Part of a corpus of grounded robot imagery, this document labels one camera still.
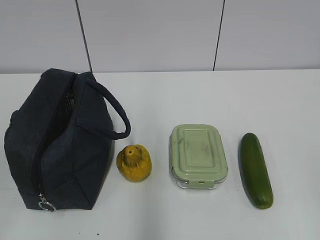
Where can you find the yellow toy pear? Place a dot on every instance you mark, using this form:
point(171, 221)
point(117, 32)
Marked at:
point(134, 163)

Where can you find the green lid glass container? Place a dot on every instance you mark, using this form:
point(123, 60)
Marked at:
point(197, 158)

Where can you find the green cucumber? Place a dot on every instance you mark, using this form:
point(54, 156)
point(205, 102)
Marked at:
point(254, 173)

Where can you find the dark navy lunch bag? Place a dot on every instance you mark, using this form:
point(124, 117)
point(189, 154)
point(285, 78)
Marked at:
point(60, 143)

